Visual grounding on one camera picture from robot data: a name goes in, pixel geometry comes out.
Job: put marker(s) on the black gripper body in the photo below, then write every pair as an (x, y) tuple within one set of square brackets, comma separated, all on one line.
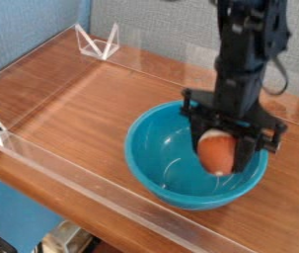
[(234, 108)]

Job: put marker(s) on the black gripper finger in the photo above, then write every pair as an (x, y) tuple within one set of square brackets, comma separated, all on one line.
[(201, 124), (249, 144)]

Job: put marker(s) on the brown toy mushroom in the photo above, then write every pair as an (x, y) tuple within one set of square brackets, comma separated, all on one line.
[(217, 152)]

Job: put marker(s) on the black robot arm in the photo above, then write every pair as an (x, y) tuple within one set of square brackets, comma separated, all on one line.
[(254, 35)]

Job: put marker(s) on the blue plastic bowl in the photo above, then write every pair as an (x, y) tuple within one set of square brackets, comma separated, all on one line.
[(166, 166)]

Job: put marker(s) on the clear acrylic back barrier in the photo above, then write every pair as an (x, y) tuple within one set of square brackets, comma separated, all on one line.
[(190, 75)]

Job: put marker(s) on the clear acrylic barrier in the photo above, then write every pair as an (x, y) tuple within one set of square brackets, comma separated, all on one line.
[(190, 75), (126, 219)]

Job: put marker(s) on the clear acrylic front barrier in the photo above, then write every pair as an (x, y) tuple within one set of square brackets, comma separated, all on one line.
[(126, 219)]

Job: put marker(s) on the clear acrylic corner bracket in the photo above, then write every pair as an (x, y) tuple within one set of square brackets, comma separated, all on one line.
[(94, 47)]

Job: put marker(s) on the metal table leg frame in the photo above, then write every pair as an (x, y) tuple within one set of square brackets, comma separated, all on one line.
[(67, 238)]

